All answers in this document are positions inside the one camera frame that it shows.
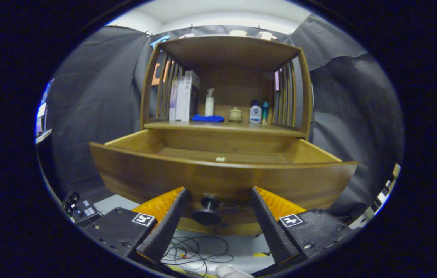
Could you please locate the cardboard box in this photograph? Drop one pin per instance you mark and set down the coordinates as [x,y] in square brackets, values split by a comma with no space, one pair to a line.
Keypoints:
[396,170]

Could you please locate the thick white book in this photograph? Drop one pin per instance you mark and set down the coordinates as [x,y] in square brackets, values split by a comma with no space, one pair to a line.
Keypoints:
[185,98]

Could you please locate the yellow and black tape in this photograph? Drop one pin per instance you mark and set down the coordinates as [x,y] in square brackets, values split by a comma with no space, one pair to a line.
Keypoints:
[260,254]

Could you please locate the wooden cabinet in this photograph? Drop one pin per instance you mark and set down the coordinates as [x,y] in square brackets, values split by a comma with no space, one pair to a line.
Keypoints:
[230,50]

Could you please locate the black electronic device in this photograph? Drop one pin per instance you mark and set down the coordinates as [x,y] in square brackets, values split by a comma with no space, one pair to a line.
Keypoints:
[83,212]

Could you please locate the teal bottle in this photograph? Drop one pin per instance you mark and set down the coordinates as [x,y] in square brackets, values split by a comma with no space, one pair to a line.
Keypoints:
[265,112]

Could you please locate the white pump bottle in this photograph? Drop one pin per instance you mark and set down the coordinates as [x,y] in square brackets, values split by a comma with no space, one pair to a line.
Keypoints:
[209,106]

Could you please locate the thin pale purple book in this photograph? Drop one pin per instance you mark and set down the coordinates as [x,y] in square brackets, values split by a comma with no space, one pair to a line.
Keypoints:
[172,102]

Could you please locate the beige lidded teacup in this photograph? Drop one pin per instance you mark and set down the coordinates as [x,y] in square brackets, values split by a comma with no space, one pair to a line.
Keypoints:
[235,115]

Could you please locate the black backdrop cloth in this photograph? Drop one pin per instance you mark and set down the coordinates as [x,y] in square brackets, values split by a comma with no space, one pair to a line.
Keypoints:
[98,96]

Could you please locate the wooden countertop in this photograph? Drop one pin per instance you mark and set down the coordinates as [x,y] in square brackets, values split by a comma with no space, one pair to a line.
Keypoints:
[237,126]

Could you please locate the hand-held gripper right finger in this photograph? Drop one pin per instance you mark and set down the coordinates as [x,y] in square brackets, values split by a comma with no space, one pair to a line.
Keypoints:
[272,227]

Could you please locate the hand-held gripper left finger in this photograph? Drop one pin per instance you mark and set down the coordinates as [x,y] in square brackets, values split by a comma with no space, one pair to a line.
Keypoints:
[168,227]

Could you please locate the white bottle with blue cap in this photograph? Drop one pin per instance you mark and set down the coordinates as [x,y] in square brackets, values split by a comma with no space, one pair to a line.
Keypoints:
[255,115]

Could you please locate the wooden drawer with black knob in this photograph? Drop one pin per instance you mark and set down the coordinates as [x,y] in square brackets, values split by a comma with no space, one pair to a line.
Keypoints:
[156,177]

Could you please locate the blue folded cloth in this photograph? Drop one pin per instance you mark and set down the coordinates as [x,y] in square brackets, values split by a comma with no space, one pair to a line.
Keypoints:
[207,118]

